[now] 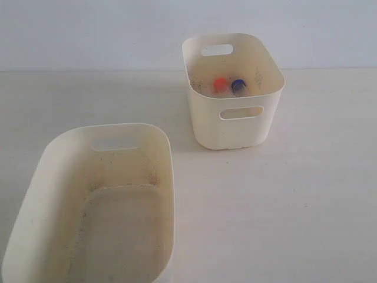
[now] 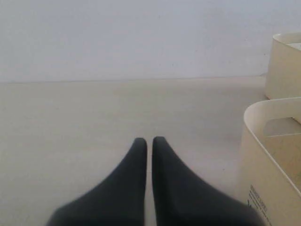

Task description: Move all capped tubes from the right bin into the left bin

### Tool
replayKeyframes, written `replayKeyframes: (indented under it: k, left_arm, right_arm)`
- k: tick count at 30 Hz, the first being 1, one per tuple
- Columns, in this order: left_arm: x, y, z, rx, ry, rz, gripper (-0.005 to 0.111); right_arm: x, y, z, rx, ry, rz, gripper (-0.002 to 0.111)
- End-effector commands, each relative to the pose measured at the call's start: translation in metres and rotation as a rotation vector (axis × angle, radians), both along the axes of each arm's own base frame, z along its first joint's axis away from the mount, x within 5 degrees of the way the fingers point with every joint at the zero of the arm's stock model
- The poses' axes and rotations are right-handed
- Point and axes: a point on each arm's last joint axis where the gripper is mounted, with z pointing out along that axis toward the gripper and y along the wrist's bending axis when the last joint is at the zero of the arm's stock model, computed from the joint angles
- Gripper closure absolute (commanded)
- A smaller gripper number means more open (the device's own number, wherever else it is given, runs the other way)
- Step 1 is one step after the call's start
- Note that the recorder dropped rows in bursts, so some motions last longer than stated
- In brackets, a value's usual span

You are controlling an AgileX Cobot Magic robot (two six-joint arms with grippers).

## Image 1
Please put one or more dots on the orange-capped clear tube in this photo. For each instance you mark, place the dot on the orange-capped clear tube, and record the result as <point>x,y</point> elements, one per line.
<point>220,85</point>

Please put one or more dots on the blue-capped clear tube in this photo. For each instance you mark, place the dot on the blue-capped clear tube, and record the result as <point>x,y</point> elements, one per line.
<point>239,88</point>

